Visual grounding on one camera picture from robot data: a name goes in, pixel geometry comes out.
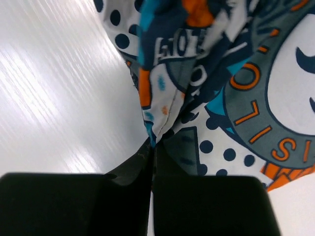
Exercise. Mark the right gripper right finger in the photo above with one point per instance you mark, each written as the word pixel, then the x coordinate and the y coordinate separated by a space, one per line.
pixel 173 198

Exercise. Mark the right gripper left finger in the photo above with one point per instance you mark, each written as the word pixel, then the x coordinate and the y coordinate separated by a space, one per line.
pixel 124 198

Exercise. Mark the colourful patterned shorts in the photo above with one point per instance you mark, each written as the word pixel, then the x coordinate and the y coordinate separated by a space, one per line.
pixel 226 87

